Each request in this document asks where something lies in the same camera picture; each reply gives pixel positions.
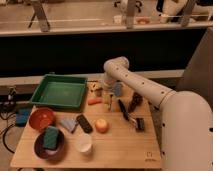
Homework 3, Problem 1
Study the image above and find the orange yellow apple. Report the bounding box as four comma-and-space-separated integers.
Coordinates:
95, 119, 109, 133

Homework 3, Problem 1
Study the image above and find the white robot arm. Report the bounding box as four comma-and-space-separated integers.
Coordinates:
102, 57, 213, 171

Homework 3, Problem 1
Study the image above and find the green sponge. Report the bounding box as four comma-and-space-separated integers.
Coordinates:
43, 126, 59, 150

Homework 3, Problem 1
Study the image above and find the dark purple plate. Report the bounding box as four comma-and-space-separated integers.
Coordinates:
34, 130, 65, 160

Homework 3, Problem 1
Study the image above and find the black brush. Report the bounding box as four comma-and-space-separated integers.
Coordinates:
129, 117, 145, 132

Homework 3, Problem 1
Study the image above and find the white paper cup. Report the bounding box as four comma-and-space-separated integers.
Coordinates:
74, 134, 92, 155

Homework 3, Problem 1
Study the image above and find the yellow toy object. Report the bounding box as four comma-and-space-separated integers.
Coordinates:
90, 82, 103, 97

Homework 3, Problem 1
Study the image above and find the black remote control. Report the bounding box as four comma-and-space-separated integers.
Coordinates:
76, 115, 93, 133

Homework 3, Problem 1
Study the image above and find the dark red grape bunch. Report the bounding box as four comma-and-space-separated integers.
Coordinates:
128, 92, 143, 113

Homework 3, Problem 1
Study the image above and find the green plastic tray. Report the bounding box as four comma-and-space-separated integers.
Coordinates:
30, 74, 87, 110

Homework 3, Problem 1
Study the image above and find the blue box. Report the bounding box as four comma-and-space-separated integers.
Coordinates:
15, 108, 31, 127

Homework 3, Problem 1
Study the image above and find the black cable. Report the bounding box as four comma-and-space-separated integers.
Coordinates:
1, 113, 18, 154

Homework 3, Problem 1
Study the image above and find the red bowl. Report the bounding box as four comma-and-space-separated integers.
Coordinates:
29, 107, 55, 131

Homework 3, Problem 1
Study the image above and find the grey folded cloth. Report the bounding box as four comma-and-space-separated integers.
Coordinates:
60, 119, 78, 133

